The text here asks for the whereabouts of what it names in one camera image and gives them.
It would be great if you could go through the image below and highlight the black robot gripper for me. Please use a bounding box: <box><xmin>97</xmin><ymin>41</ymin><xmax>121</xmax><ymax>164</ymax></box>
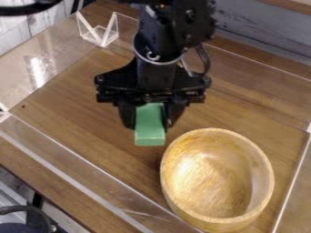
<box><xmin>94</xmin><ymin>58</ymin><xmax>210</xmax><ymax>129</ymax></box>

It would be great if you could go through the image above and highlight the clear acrylic corner bracket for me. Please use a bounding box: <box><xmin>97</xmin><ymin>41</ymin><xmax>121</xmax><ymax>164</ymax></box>
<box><xmin>74</xmin><ymin>12</ymin><xmax>118</xmax><ymax>47</ymax></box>

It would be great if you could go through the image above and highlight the green rectangular block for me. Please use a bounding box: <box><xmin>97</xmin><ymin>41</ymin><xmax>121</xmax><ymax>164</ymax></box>
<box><xmin>134</xmin><ymin>103</ymin><xmax>165</xmax><ymax>147</ymax></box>

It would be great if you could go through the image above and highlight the brown wooden bowl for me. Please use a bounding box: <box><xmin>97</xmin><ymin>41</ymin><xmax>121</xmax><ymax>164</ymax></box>
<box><xmin>160</xmin><ymin>128</ymin><xmax>275</xmax><ymax>233</ymax></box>

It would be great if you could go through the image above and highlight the black cable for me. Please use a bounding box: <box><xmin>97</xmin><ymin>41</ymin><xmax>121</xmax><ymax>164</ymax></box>
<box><xmin>0</xmin><ymin>0</ymin><xmax>65</xmax><ymax>17</ymax></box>

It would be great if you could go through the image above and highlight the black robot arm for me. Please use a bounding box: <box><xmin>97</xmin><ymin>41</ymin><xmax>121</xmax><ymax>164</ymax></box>
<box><xmin>94</xmin><ymin>0</ymin><xmax>214</xmax><ymax>129</ymax></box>

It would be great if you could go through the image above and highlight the black table clamp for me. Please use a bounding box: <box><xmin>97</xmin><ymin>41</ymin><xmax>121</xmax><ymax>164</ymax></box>
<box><xmin>25</xmin><ymin>194</ymin><xmax>69</xmax><ymax>233</ymax></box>

